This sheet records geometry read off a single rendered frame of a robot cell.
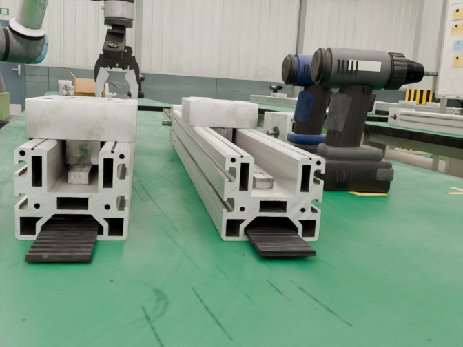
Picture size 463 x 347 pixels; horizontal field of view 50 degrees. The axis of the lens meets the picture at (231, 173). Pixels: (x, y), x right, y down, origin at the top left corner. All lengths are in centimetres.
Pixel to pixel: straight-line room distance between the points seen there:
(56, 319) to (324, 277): 21
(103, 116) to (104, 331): 27
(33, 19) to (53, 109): 131
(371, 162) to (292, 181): 30
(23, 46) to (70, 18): 1049
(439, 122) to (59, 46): 1053
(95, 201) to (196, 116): 35
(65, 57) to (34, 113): 1175
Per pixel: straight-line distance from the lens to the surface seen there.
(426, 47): 923
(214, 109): 79
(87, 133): 54
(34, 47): 188
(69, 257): 43
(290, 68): 95
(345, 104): 79
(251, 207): 49
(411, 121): 272
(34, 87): 1229
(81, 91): 344
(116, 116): 53
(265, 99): 528
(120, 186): 47
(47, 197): 48
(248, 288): 38
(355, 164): 79
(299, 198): 50
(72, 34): 1235
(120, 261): 43
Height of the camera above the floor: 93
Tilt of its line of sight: 10 degrees down
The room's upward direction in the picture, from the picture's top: 3 degrees clockwise
